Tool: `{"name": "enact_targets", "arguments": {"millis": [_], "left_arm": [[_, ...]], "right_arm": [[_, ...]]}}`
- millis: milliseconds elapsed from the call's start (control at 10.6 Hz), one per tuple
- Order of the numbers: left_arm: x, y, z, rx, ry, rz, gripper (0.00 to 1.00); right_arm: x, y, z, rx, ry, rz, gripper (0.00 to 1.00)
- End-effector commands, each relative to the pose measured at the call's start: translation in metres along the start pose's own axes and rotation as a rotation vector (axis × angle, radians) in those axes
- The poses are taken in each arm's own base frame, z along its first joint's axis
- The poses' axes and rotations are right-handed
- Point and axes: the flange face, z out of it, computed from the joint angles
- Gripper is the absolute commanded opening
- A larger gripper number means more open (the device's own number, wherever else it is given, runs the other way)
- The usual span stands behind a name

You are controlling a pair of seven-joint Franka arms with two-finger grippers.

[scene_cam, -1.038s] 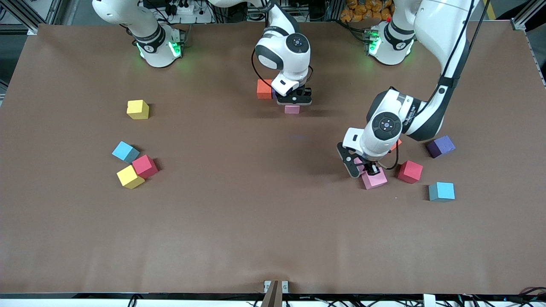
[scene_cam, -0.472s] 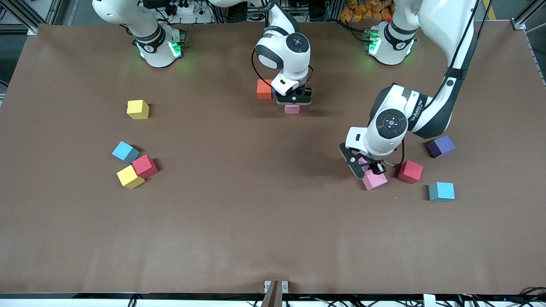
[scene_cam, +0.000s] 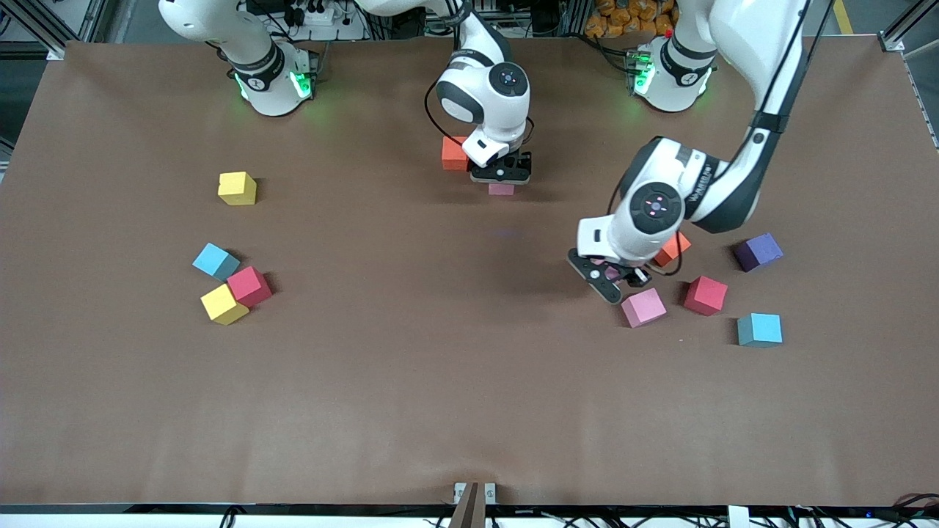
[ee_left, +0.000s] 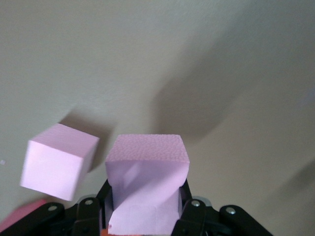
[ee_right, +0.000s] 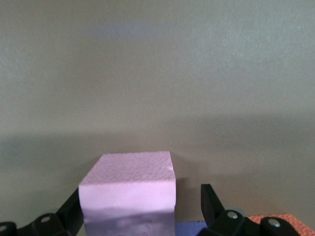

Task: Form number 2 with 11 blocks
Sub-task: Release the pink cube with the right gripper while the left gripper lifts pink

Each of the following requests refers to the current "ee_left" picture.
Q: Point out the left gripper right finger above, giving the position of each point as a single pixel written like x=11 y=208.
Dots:
x=194 y=214

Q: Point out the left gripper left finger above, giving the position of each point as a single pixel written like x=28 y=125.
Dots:
x=88 y=216

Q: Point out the pink foam block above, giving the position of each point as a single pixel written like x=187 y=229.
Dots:
x=147 y=172
x=54 y=167

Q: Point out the red foam block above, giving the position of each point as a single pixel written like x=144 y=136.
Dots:
x=19 y=212

